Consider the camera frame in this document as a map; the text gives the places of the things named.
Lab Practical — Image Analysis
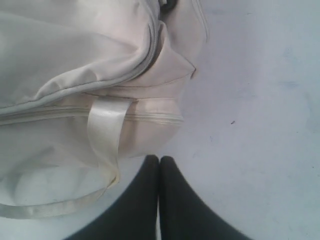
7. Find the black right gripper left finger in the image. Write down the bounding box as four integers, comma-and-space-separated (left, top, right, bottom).
68, 155, 160, 240

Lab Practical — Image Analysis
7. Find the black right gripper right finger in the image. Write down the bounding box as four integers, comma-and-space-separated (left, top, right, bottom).
158, 156, 249, 240

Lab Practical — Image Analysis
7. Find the beige duffel bag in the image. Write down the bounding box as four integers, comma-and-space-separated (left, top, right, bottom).
0, 0, 208, 220

